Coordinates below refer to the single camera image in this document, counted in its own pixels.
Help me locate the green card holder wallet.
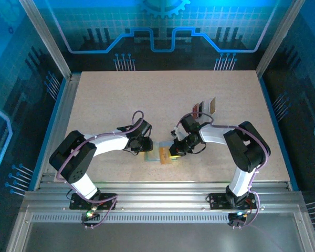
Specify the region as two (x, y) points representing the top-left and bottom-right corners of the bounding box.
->
(143, 141), (179, 163)

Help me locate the orange credit card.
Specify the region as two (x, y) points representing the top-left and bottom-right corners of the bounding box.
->
(159, 146), (174, 165)

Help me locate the clear acrylic card stand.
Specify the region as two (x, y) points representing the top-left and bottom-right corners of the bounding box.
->
(191, 97), (217, 124)

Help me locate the grey metal bottom panel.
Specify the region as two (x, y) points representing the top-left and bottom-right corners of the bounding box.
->
(5, 209), (315, 252)

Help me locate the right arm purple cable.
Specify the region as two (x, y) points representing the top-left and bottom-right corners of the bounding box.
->
(176, 112), (269, 230)

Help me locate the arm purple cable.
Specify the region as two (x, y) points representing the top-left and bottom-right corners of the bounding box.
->
(176, 112), (269, 230)
(56, 110), (145, 230)

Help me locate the aluminium front frame rail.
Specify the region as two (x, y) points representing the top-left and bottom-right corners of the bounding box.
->
(20, 180), (308, 214)

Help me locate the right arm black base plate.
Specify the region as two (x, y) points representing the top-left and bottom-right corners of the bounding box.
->
(208, 193), (258, 211)

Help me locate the slotted grey cable duct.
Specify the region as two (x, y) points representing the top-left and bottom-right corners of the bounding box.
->
(30, 213), (299, 224)

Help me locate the aluminium side rail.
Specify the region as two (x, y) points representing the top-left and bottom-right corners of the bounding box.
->
(33, 74), (81, 191)

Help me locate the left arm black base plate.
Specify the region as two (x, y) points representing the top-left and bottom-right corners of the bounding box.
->
(69, 193), (116, 211)

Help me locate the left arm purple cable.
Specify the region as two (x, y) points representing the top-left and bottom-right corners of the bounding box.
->
(56, 110), (145, 230)

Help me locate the black connector mount with LEDs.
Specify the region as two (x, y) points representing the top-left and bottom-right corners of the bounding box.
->
(227, 209), (249, 229)
(80, 207), (102, 229)

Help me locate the aluminium corner post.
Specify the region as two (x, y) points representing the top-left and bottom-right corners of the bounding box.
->
(17, 0), (75, 81)
(255, 0), (307, 79)

